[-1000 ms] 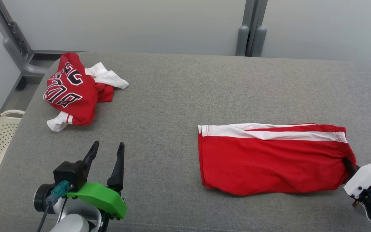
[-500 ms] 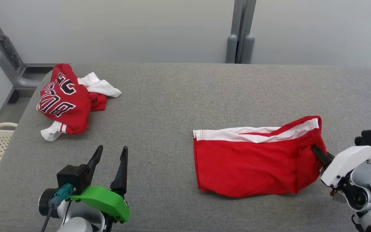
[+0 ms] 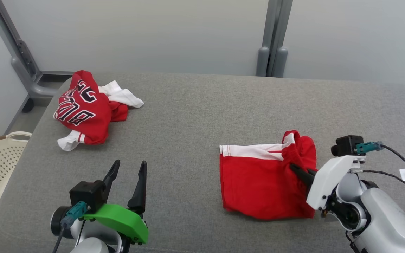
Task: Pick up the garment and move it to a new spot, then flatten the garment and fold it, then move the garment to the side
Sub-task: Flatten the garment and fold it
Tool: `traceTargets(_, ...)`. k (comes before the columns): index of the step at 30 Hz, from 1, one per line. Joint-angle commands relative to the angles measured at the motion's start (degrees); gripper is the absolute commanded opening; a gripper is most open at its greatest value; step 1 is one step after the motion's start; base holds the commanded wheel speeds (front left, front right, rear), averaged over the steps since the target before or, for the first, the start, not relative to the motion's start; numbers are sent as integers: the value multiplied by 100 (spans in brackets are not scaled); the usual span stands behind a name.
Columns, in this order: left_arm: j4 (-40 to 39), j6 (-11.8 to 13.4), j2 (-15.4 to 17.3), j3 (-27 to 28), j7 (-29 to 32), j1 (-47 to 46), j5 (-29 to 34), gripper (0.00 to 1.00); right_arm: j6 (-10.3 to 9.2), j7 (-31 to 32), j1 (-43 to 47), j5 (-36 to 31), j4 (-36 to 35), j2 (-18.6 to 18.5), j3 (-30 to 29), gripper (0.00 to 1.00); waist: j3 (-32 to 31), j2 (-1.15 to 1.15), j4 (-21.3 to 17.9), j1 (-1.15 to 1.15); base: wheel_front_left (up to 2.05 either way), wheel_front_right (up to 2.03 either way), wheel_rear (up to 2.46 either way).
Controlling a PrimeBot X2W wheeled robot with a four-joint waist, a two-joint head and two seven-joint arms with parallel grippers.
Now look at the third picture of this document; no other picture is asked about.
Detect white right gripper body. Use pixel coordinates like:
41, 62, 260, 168
306, 155, 360, 210

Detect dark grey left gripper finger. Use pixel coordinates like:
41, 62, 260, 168
128, 161, 147, 215
102, 160, 121, 199

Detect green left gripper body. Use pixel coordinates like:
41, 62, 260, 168
83, 203, 149, 245

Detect red shorts with white stripe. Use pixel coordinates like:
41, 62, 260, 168
219, 130, 317, 221

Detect red Bulls 23 jersey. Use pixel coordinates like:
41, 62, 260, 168
53, 70, 144, 151

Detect grey fabric sofa cushion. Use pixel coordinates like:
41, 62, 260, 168
0, 72, 405, 253

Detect grey metal wheeled frame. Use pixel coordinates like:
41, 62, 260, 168
0, 0, 75, 113

